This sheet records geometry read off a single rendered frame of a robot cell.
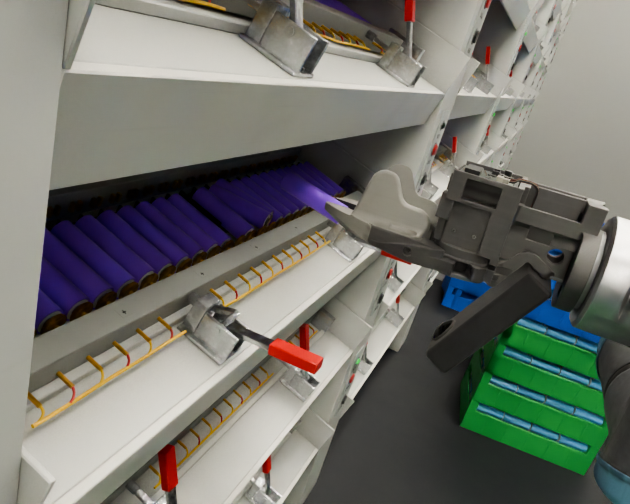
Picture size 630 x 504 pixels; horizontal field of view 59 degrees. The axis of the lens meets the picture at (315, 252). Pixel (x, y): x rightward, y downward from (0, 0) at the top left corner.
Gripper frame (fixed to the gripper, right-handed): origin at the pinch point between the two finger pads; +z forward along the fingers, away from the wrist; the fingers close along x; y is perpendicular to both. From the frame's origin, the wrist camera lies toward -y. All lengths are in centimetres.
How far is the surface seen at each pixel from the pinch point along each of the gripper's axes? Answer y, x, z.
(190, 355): -7.2, 17.9, 2.4
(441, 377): -63, -94, -11
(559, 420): -53, -79, -39
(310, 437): -45, -27, 4
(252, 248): -3.6, 5.8, 5.2
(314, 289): -7.8, 0.0, 0.8
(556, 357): -38, -78, -33
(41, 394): -5.7, 28.0, 4.7
